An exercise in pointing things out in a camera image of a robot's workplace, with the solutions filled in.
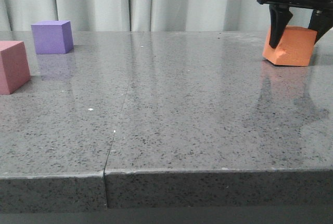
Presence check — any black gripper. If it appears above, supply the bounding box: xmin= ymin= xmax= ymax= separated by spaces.
xmin=257 ymin=0 xmax=333 ymax=49

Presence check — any orange foam cube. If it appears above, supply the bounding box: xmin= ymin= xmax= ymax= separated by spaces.
xmin=262 ymin=25 xmax=317 ymax=67

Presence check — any purple foam cube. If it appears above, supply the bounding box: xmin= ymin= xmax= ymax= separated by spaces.
xmin=31 ymin=20 xmax=74 ymax=55

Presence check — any pale grey curtain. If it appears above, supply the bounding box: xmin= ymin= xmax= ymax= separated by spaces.
xmin=0 ymin=0 xmax=333 ymax=32

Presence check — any pink foam cube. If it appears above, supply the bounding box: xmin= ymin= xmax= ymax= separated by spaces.
xmin=1 ymin=41 xmax=31 ymax=95

